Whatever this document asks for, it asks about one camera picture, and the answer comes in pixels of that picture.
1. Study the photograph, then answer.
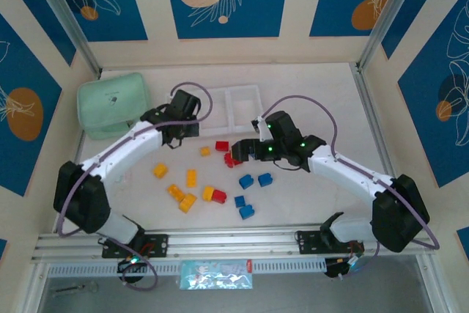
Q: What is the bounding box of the clear three-compartment container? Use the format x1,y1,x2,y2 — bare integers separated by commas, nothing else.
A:
197,84,265,134

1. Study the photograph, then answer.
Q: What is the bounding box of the mint green zip pouch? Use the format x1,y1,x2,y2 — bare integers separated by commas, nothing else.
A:
76,72,154,141

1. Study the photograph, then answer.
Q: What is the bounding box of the colourful printed packet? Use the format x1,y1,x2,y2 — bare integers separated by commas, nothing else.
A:
179,259,254,291

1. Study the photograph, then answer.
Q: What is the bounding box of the black controller board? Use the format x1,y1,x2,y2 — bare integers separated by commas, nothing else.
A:
117,256,147,284
324,256,367,280

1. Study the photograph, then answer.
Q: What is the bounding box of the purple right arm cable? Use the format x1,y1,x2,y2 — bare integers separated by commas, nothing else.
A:
262,95,440,281

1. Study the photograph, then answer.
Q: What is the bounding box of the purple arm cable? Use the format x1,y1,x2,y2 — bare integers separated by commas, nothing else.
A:
262,95,440,281
56,81,215,292

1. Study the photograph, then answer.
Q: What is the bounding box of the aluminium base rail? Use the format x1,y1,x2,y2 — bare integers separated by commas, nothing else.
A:
31,221,437,265

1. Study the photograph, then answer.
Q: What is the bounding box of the aluminium side rail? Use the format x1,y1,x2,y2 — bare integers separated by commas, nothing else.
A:
73,133,88,169
350,63,399,184

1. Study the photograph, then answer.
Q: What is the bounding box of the white slotted cable duct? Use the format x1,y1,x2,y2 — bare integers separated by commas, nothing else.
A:
47,258,327,277

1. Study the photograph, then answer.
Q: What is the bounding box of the aluminium frame post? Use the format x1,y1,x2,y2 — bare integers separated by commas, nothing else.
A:
26,0,103,78
355,0,435,74

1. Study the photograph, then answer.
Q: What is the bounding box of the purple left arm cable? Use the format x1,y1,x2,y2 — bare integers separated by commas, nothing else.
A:
56,81,215,292

